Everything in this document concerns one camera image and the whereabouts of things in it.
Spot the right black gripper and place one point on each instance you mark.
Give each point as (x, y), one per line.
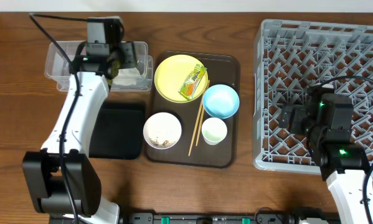
(300, 114)

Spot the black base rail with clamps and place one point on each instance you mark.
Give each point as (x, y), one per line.
(264, 215)

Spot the wooden chopstick right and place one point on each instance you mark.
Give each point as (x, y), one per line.
(200, 123)

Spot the black food waste tray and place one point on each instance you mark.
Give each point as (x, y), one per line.
(118, 131)

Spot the yellow plate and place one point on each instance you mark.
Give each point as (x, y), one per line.
(171, 74)

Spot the wooden chopstick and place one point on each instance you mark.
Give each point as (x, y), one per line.
(200, 123)
(197, 119)

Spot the dark brown serving tray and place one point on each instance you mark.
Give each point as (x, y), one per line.
(222, 69)

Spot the light blue bowl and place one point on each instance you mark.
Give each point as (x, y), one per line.
(221, 101)

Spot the wooden chopstick left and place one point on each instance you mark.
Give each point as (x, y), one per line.
(197, 119)

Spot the crumpled white tissue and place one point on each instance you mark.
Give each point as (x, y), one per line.
(127, 77)

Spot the green orange snack wrapper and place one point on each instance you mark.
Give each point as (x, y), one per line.
(192, 81)

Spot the grey dishwasher rack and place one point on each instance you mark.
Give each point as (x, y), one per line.
(289, 57)

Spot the white bowl with rice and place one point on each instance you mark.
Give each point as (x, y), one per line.
(162, 130)

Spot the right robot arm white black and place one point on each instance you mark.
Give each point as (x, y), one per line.
(326, 124)

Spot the pale green cup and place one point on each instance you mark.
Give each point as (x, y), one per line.
(214, 130)

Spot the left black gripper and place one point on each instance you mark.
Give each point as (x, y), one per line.
(124, 58)

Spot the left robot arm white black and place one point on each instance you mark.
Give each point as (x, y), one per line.
(60, 178)

